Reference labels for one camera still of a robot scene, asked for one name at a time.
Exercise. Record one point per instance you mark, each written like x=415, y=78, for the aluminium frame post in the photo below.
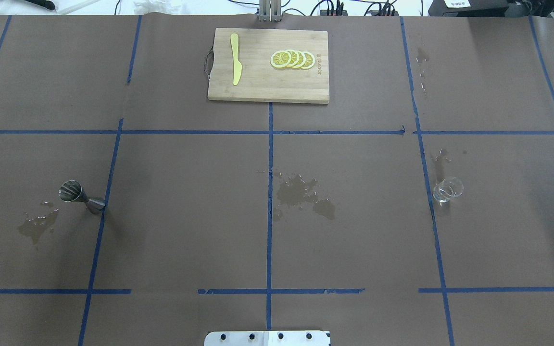
x=270, y=11

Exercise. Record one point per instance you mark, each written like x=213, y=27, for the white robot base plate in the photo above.
x=268, y=338

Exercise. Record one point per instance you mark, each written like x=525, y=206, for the yellow plastic knife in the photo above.
x=237, y=65

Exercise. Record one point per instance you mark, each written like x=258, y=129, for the steel measuring jigger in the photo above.
x=73, y=191

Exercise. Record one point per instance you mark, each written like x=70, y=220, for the bamboo cutting board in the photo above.
x=259, y=80

